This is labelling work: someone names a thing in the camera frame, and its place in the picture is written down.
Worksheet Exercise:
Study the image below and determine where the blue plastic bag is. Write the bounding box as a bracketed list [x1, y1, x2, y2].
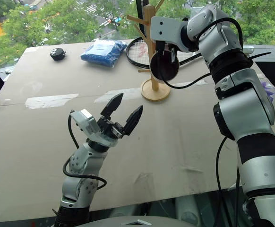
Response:
[80, 39, 128, 68]

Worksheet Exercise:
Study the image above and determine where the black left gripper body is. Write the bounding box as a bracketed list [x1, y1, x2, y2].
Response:
[96, 115, 127, 140]

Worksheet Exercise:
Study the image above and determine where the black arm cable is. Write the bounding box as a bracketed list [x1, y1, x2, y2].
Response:
[163, 17, 272, 227]
[62, 110, 108, 191]

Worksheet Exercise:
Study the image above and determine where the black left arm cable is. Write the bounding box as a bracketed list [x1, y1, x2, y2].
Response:
[62, 110, 108, 191]

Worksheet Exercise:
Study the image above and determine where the black window frame post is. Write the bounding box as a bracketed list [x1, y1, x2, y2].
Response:
[135, 0, 150, 19]

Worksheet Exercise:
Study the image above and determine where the black racket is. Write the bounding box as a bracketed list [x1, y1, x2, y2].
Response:
[125, 37, 202, 70]

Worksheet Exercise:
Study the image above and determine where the dark mug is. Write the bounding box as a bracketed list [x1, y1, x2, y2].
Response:
[149, 50, 180, 83]

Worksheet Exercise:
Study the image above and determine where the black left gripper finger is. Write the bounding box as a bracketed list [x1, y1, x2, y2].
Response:
[100, 92, 124, 120]
[124, 105, 144, 137]

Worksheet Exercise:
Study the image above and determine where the wooden mug tree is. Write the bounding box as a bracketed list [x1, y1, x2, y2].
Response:
[126, 0, 172, 102]

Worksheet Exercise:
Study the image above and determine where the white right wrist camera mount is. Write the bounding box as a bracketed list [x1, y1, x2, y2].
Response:
[150, 16, 188, 52]

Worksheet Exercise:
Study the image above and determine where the small black round device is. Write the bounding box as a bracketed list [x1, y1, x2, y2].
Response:
[49, 47, 67, 62]

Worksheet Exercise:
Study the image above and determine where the purple plastic scrap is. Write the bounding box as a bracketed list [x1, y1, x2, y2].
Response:
[261, 81, 275, 103]

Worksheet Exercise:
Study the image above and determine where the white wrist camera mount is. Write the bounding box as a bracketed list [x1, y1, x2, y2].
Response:
[150, 16, 188, 52]
[70, 109, 120, 148]

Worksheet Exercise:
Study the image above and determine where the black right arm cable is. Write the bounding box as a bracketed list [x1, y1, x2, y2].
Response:
[163, 17, 272, 227]

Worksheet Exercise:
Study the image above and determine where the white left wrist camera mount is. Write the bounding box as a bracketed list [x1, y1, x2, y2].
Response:
[70, 109, 120, 148]

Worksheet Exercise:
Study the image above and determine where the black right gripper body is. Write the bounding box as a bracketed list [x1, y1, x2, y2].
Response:
[155, 40, 176, 52]

